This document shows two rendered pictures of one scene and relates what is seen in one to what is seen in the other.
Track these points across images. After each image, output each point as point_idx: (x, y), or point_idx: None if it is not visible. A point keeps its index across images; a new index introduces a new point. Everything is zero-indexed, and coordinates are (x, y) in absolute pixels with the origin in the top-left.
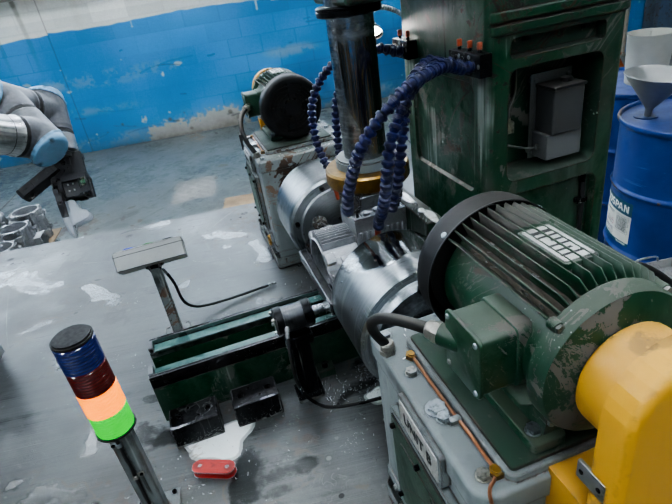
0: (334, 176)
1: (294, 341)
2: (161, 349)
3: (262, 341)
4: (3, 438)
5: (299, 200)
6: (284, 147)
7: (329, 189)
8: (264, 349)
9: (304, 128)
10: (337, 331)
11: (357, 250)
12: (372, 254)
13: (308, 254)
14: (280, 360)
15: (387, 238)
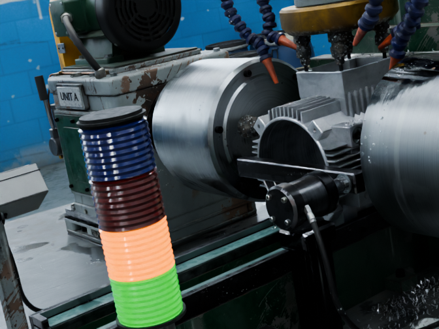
0: (309, 8)
1: (313, 236)
2: (61, 322)
3: (240, 271)
4: None
5: (218, 91)
6: (138, 62)
7: (256, 75)
8: (243, 285)
9: (161, 37)
10: (334, 254)
11: (390, 75)
12: (421, 67)
13: (256, 157)
14: (264, 308)
15: (426, 55)
